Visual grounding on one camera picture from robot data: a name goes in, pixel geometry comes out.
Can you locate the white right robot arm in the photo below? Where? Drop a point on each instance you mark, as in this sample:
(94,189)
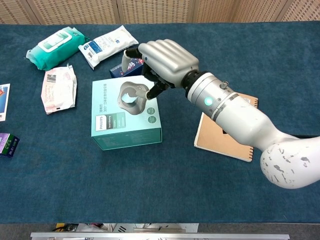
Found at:
(237,115)

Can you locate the dark blue long box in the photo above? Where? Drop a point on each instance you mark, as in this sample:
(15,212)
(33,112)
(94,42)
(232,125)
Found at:
(117,71)

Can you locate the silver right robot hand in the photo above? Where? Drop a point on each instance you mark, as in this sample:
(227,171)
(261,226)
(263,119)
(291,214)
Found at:
(170,60)

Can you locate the green Philips paper box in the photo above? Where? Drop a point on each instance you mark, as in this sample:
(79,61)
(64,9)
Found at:
(112,120)

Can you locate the white card at edge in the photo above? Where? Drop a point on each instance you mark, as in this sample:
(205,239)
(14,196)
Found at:
(3,105)

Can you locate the pink wipes pack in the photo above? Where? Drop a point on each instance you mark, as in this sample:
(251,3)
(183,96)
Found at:
(58,90)

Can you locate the aluminium profile rail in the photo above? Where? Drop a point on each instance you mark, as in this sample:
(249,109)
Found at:
(150,236)

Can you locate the white blue tissue pack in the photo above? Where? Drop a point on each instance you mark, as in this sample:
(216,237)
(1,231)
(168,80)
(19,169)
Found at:
(107,45)

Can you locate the brown spiral notebook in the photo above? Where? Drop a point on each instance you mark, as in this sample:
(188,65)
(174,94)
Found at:
(212,140)

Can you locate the purple small carton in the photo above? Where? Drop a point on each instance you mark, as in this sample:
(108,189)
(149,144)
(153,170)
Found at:
(8,145)

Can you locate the beige woven folding screen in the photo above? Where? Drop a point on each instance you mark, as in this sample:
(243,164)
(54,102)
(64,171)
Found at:
(155,10)

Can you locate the green wet wipes pack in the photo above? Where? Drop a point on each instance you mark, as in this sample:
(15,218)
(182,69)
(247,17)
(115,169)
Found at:
(55,50)

